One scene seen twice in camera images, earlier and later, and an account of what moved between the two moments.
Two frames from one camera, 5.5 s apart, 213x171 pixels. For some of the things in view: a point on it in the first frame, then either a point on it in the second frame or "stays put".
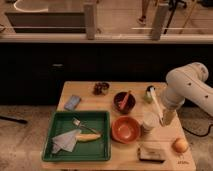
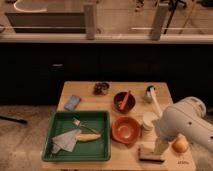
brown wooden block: (152, 152) stays put
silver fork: (77, 122) stays put
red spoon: (123, 101) stays put
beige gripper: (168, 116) -> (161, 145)
